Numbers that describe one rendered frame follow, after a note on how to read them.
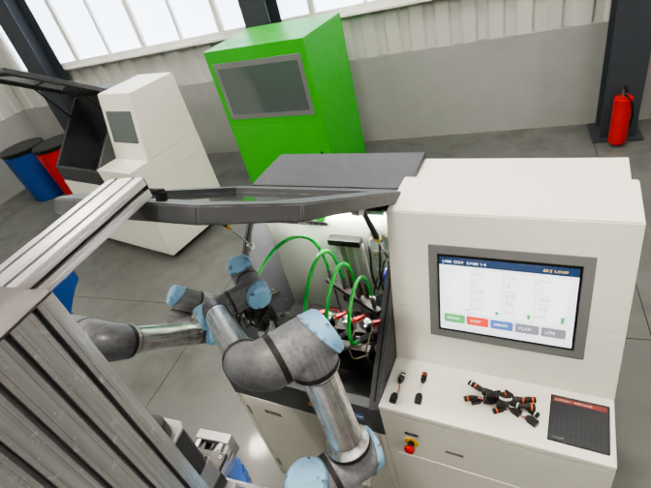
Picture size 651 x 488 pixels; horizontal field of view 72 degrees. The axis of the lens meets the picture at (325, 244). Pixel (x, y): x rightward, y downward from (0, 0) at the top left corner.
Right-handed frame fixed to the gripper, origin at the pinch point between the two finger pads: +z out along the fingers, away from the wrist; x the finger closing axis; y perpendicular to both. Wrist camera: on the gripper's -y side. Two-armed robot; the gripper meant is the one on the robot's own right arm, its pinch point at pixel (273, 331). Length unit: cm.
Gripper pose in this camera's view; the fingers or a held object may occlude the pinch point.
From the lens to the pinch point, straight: 163.0
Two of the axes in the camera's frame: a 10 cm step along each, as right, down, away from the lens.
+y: -4.0, 6.1, -6.8
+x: 8.9, 0.8, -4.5
